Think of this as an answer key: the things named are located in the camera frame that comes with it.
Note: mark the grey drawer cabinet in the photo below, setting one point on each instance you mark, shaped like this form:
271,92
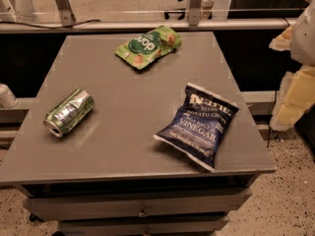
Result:
109,176

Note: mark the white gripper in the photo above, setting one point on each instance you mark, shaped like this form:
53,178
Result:
304,38

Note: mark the white cylinder at left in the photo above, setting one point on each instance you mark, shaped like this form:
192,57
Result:
7,98

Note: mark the grey metal frame rail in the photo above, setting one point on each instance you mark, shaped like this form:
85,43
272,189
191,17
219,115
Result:
101,15

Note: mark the green soda can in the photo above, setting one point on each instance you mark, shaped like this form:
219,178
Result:
68,113

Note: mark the blue potato chip bag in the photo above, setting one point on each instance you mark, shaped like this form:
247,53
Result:
199,125

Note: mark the green rice chip bag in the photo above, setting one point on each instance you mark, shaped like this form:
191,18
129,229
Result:
143,50

